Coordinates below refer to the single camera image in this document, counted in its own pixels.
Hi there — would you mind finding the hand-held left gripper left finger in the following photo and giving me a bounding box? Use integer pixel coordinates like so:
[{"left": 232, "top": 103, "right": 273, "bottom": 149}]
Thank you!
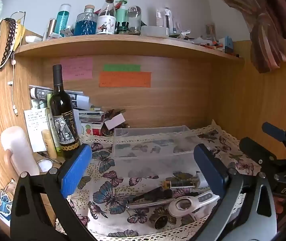
[{"left": 11, "top": 144, "right": 98, "bottom": 241}]

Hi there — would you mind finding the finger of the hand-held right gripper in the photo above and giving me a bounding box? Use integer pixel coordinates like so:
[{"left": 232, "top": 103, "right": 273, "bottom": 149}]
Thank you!
[
  {"left": 262, "top": 122, "right": 286, "bottom": 161},
  {"left": 239, "top": 137, "right": 286, "bottom": 179}
]

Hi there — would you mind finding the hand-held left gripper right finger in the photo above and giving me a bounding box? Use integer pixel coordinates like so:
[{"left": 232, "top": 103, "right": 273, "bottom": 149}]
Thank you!
[{"left": 194, "top": 144, "right": 277, "bottom": 241}]

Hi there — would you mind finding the small brown glass vial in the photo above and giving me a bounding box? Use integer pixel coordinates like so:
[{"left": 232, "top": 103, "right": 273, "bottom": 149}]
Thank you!
[{"left": 162, "top": 177, "right": 200, "bottom": 189}]

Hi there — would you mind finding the white ring-head tool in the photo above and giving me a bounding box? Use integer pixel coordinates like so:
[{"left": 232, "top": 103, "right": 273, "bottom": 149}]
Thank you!
[{"left": 168, "top": 192, "right": 220, "bottom": 218}]

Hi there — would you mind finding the clear plastic storage box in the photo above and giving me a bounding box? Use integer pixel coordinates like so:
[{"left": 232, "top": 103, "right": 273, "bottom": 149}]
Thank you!
[{"left": 111, "top": 125, "right": 210, "bottom": 181}]

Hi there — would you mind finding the black pen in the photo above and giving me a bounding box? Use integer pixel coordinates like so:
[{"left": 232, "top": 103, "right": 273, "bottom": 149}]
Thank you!
[{"left": 128, "top": 189, "right": 173, "bottom": 202}]

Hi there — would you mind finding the silver metal tool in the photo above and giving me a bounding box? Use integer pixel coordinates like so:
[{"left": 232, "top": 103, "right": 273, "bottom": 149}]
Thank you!
[{"left": 125, "top": 192, "right": 200, "bottom": 210}]

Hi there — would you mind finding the small round mirror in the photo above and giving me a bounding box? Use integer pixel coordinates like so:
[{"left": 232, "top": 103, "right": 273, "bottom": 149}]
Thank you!
[{"left": 36, "top": 159, "right": 54, "bottom": 173}]

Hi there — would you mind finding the cream tube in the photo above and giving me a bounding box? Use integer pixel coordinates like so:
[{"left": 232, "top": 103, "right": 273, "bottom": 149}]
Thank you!
[{"left": 41, "top": 129, "right": 58, "bottom": 159}]

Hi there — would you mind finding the butterfly print tablecloth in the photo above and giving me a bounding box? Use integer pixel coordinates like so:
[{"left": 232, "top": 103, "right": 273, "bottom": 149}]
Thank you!
[{"left": 55, "top": 120, "right": 262, "bottom": 241}]

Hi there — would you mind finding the stack of small books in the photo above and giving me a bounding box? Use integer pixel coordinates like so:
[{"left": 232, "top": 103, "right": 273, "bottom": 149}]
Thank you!
[{"left": 79, "top": 109, "right": 106, "bottom": 137}]

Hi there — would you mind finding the white plastic tumbler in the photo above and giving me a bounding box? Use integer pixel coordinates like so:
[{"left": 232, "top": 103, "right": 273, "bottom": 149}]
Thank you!
[{"left": 0, "top": 126, "right": 40, "bottom": 177}]

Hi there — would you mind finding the white paper note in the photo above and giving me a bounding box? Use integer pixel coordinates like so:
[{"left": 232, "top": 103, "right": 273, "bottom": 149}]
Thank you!
[{"left": 24, "top": 108, "right": 52, "bottom": 153}]

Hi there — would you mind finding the dark wine bottle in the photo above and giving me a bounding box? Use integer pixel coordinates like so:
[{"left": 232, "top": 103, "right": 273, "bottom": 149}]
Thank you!
[{"left": 49, "top": 64, "right": 81, "bottom": 159}]

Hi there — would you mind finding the white card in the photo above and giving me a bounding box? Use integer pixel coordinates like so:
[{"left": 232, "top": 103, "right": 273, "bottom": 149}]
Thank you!
[{"left": 104, "top": 114, "right": 125, "bottom": 130}]

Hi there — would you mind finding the stack of magazines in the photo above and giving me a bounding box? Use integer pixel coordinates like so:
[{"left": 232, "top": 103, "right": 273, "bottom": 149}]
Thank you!
[{"left": 28, "top": 85, "right": 91, "bottom": 111}]

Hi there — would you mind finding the dried brown bouquet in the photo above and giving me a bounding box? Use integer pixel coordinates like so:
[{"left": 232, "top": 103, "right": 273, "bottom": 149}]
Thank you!
[{"left": 100, "top": 109, "right": 131, "bottom": 137}]

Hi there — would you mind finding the blue cartoon sticker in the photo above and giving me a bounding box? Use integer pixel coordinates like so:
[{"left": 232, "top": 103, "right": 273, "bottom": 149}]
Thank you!
[{"left": 0, "top": 179, "right": 17, "bottom": 221}]

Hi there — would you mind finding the blue white adapter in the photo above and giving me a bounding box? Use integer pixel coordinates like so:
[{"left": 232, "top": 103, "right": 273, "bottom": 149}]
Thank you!
[{"left": 219, "top": 36, "right": 234, "bottom": 54}]

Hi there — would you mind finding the pink sticky note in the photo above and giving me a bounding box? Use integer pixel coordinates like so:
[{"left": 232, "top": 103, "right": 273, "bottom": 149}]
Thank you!
[{"left": 60, "top": 57, "right": 94, "bottom": 81}]

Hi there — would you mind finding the orange sticky note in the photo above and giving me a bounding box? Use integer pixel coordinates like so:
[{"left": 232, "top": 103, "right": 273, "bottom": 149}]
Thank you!
[{"left": 99, "top": 71, "right": 152, "bottom": 88}]

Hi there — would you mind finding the brown patterned curtain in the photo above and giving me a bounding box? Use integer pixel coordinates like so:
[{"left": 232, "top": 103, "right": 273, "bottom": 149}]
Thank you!
[{"left": 205, "top": 0, "right": 286, "bottom": 74}]

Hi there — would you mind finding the green sticky note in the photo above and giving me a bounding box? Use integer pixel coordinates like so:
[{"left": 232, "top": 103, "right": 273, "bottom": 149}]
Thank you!
[{"left": 103, "top": 64, "right": 141, "bottom": 72}]

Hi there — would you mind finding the wooden shelf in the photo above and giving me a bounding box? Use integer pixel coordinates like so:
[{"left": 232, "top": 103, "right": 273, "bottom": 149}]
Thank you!
[{"left": 15, "top": 34, "right": 245, "bottom": 67}]

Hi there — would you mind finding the silver metal can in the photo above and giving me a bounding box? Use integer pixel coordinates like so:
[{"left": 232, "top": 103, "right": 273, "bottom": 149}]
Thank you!
[{"left": 43, "top": 18, "right": 58, "bottom": 41}]

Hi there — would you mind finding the blue liquid glass bottle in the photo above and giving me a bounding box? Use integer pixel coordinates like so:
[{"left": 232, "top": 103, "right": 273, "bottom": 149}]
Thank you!
[{"left": 73, "top": 4, "right": 98, "bottom": 36}]

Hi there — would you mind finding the grey white flat box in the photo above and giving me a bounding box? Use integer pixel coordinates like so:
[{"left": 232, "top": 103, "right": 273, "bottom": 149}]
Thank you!
[{"left": 141, "top": 26, "right": 170, "bottom": 38}]

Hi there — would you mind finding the teal clear bottle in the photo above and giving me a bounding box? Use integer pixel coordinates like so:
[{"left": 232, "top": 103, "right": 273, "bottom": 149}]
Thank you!
[{"left": 55, "top": 4, "right": 72, "bottom": 34}]

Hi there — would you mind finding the clear perfume box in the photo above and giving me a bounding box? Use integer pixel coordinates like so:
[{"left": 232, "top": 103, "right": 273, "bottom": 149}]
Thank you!
[{"left": 155, "top": 7, "right": 175, "bottom": 29}]

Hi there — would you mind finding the clear white-label bottle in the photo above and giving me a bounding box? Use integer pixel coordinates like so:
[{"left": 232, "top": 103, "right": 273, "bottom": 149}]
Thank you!
[{"left": 96, "top": 0, "right": 116, "bottom": 35}]

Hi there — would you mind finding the green pump bottle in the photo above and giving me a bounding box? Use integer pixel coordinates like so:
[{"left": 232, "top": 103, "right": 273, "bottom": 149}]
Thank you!
[{"left": 115, "top": 0, "right": 129, "bottom": 34}]

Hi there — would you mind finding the glass jar silver lid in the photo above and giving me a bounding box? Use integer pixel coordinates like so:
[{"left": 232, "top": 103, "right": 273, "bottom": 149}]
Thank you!
[{"left": 127, "top": 6, "right": 142, "bottom": 36}]

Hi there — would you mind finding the white cable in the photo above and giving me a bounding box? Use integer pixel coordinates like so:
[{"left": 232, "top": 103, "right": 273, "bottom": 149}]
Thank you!
[{"left": 8, "top": 55, "right": 18, "bottom": 116}]

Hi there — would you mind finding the dark bead string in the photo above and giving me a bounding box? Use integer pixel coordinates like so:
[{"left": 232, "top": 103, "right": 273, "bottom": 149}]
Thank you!
[{"left": 1, "top": 17, "right": 17, "bottom": 66}]

